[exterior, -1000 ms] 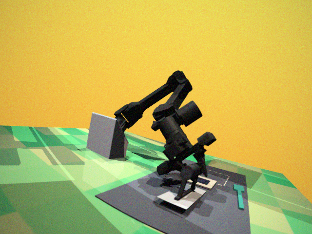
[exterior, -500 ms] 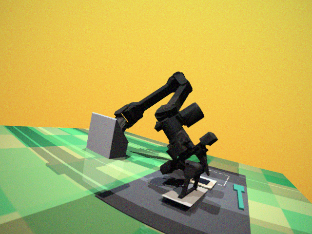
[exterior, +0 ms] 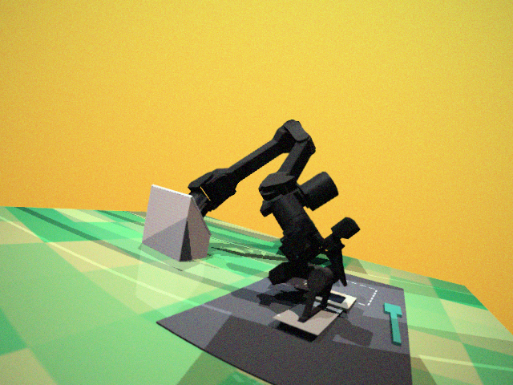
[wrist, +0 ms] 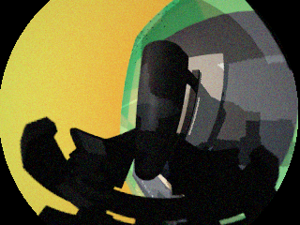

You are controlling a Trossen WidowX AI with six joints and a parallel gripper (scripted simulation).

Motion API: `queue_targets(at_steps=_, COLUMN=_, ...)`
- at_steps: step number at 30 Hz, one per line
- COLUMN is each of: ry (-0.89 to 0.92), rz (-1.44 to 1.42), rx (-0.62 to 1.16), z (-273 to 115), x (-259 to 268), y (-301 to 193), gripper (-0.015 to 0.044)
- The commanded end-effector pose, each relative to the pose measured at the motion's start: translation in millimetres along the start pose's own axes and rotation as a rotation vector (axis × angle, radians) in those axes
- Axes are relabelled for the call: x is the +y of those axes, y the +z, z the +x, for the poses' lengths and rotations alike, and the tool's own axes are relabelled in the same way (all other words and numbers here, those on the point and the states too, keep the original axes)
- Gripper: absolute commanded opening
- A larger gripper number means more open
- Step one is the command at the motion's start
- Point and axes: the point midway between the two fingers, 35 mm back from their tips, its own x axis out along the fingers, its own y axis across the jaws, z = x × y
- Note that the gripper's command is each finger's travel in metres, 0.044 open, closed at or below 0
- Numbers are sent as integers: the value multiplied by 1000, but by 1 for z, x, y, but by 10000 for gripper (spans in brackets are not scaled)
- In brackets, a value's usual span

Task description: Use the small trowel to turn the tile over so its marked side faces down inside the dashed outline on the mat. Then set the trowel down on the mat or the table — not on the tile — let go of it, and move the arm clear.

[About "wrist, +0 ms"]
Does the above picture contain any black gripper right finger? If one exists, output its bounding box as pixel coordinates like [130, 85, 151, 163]
[168, 134, 240, 196]

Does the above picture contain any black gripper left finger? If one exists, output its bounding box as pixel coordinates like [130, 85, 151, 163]
[70, 127, 135, 188]

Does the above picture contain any cream square tile with dark blue square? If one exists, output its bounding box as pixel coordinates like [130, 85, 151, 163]
[158, 161, 172, 190]

